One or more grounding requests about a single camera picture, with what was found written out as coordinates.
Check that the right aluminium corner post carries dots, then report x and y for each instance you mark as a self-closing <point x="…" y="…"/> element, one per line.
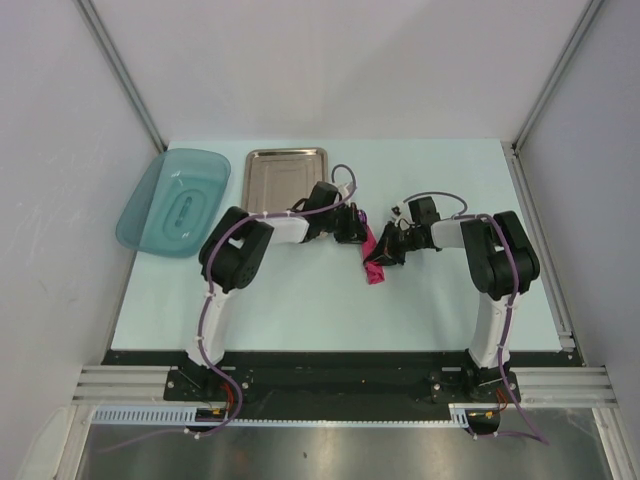
<point x="577" y="36"/>

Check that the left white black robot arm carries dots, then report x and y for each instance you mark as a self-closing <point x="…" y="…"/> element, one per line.
<point x="232" y="255"/>

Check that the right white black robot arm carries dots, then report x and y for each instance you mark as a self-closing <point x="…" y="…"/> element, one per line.
<point x="502" y="264"/>

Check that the teal plastic container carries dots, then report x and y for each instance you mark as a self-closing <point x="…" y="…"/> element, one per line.
<point x="174" y="204"/>

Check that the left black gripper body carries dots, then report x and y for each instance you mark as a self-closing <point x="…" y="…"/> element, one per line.
<point x="340" y="222"/>

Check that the steel tray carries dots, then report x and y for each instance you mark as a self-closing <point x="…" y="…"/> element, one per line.
<point x="275" y="179"/>

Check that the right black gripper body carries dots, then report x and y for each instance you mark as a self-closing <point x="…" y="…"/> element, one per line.
<point x="401" y="242"/>

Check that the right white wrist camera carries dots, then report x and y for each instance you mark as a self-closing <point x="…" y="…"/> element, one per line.
<point x="400" y="212"/>

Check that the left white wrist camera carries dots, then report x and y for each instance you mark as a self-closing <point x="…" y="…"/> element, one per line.
<point x="346" y="190"/>

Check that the aluminium corner post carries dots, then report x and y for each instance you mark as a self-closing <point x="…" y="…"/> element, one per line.
<point x="110" y="52"/>
<point x="577" y="36"/>

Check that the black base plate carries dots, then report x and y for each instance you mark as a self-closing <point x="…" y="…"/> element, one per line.
<point x="281" y="407"/>

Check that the left aluminium corner post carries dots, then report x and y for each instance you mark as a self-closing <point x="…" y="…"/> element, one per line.
<point x="110" y="52"/>

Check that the pink paper napkin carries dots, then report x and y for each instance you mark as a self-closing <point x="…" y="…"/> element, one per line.
<point x="374" y="272"/>

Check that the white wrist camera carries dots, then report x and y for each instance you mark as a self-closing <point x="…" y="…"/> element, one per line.
<point x="346" y="190"/>
<point x="400" y="212"/>

